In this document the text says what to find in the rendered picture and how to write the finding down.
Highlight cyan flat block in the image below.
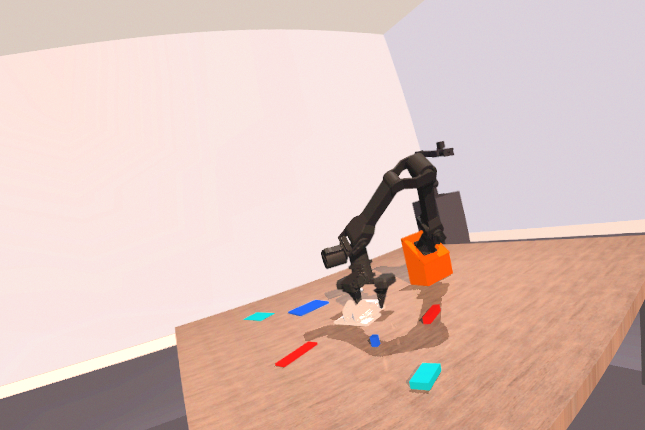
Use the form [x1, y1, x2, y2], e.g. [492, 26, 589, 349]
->
[409, 363, 441, 391]

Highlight blue flat rectangular plate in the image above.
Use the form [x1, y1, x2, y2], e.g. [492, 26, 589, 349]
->
[288, 300, 329, 316]

